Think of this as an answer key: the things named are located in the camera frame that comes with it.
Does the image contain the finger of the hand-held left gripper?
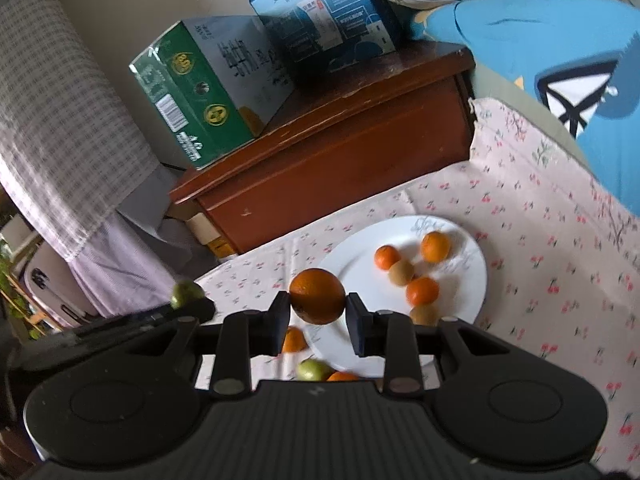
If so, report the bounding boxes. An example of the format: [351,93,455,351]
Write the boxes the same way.
[149,298,216,324]

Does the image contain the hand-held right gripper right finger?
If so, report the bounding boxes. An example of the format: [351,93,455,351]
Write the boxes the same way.
[346,292,522,396]

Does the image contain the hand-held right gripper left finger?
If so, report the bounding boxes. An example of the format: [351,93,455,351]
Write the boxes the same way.
[120,292,292,401]

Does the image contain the white plate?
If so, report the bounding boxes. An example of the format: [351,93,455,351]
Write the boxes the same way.
[303,215,489,372]

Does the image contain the white chair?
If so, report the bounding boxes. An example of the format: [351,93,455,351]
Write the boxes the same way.
[0,215,103,332]

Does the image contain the cardboard box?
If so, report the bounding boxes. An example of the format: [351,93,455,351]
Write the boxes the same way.
[186,211,240,262]

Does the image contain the lilac striped cloth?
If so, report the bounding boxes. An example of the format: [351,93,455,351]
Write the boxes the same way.
[69,164,202,319]

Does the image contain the brown wooden cabinet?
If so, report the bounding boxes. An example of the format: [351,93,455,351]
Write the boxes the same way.
[169,40,477,256]

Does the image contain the cherry print tablecloth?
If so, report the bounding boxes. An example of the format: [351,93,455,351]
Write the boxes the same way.
[192,97,640,480]

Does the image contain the green milk carton box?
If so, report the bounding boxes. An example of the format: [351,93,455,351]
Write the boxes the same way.
[128,15,297,171]

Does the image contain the white checked cloth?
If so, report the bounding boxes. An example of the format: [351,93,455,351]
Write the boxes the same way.
[0,0,162,262]

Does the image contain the grey-green bedsheet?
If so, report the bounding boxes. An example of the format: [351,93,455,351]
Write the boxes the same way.
[471,55,593,163]

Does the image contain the blue carton box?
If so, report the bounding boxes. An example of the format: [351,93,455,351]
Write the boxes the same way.
[244,0,402,87]

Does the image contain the blue printed blanket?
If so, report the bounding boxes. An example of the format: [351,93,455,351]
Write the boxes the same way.
[410,0,640,207]

